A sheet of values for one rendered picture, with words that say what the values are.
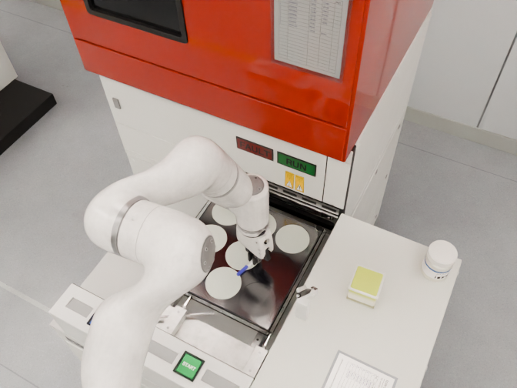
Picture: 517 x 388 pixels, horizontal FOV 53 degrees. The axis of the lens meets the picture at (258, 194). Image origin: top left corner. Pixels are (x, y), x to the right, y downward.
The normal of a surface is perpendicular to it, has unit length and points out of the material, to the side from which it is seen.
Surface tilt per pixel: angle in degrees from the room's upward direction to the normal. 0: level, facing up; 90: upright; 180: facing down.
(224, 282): 0
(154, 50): 90
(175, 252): 30
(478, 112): 90
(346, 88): 90
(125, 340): 48
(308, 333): 0
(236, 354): 0
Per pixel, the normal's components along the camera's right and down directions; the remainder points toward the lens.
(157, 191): 0.13, 0.75
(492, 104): -0.47, 0.71
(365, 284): -0.03, -0.62
